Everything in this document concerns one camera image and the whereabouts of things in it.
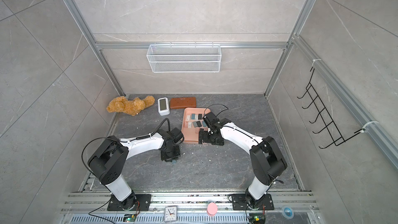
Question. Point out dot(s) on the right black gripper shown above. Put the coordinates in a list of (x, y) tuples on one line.
[(206, 139)]

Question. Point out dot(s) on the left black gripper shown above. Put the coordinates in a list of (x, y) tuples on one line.
[(167, 157)]

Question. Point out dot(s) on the pink storage tray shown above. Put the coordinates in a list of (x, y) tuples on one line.
[(191, 135)]

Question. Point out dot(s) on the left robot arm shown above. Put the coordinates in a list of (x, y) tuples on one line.
[(108, 161)]

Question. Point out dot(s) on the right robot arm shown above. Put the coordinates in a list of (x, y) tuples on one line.
[(267, 160)]

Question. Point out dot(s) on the white digital clock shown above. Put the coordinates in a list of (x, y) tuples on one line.
[(163, 106)]

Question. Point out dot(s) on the brown leather case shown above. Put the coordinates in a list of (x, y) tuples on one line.
[(183, 102)]

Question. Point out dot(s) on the small analog clock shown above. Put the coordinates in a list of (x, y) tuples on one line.
[(170, 214)]

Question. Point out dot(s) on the brown teddy bear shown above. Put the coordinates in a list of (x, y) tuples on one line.
[(131, 107)]

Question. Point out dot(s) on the pink round cap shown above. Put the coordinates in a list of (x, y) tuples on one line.
[(212, 209)]

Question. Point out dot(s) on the blue tape roll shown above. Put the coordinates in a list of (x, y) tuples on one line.
[(287, 212)]

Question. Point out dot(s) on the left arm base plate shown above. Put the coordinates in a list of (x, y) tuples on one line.
[(131, 203)]

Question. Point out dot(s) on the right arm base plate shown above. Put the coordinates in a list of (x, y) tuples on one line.
[(245, 201)]

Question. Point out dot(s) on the white wire mesh basket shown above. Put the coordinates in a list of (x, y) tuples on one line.
[(184, 58)]

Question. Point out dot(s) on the black wire hook rack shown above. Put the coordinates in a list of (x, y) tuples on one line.
[(324, 116)]

